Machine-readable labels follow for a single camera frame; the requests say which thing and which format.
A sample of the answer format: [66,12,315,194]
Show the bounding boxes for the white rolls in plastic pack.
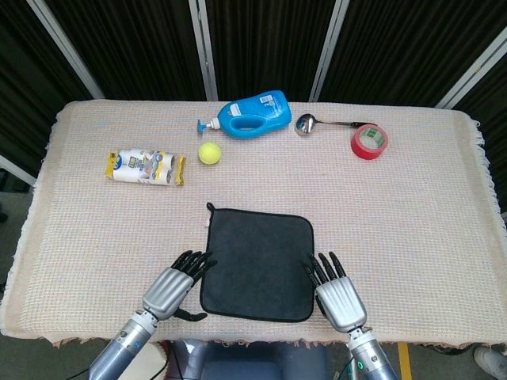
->
[105,146,188,187]

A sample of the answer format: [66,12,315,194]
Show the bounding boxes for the grey and red cloth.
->
[200,201,316,324]

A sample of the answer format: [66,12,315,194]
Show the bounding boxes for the blue detergent pump bottle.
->
[196,89,293,140]

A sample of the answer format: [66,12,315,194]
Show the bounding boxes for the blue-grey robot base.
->
[170,340,330,380]

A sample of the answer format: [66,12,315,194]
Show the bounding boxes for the white metal partition post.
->
[308,0,350,103]
[434,27,507,110]
[188,0,219,101]
[0,154,37,187]
[26,0,105,100]

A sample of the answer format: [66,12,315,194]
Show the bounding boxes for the yellow tennis ball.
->
[198,142,222,165]

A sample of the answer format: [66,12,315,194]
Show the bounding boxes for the red tape roll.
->
[350,123,389,162]

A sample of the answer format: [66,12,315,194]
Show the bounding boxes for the white round stool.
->
[140,342,171,380]

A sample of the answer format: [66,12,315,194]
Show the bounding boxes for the metal ladle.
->
[293,112,378,138]

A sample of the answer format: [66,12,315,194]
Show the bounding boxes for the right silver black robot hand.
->
[301,251,368,333]

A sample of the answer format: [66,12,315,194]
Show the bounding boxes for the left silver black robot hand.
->
[141,249,219,322]

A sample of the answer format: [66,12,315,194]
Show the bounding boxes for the beige woven tablecloth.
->
[0,99,507,349]

